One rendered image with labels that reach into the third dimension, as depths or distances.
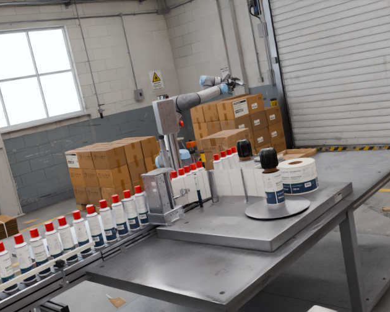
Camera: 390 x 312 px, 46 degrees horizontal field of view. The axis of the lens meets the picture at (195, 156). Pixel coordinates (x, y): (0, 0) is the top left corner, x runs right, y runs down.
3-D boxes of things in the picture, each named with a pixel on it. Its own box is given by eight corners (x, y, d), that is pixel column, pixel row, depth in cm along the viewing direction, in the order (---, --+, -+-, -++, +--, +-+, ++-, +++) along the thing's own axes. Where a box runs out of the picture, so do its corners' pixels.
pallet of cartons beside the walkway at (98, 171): (171, 197, 641) (158, 135, 627) (122, 218, 586) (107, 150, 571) (122, 194, 729) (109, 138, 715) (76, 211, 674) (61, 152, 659)
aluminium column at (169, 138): (185, 205, 277) (162, 95, 266) (179, 205, 280) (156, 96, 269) (190, 202, 280) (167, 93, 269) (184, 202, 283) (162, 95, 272)
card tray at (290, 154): (296, 163, 325) (296, 158, 325) (265, 164, 343) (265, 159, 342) (316, 153, 347) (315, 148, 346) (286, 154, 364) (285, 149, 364)
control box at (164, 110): (163, 135, 255) (156, 101, 252) (158, 133, 271) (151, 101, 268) (181, 131, 257) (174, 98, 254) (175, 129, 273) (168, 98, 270)
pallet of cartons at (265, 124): (243, 183, 642) (228, 102, 623) (200, 181, 703) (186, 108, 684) (291, 160, 722) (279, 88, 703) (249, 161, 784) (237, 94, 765)
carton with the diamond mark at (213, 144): (232, 174, 325) (225, 137, 321) (206, 174, 341) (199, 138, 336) (255, 163, 347) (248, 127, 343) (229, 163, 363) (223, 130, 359)
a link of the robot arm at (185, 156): (186, 171, 296) (180, 151, 294) (171, 173, 305) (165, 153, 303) (197, 166, 305) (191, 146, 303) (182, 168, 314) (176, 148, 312)
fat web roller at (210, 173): (216, 204, 247) (210, 171, 244) (210, 204, 250) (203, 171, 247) (221, 202, 250) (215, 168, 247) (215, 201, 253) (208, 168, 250)
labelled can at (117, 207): (123, 237, 223) (113, 197, 220) (116, 236, 227) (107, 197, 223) (131, 233, 227) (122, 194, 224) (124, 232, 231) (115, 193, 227)
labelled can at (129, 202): (134, 231, 229) (125, 192, 225) (127, 231, 232) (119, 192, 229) (142, 228, 232) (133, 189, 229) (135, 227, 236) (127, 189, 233)
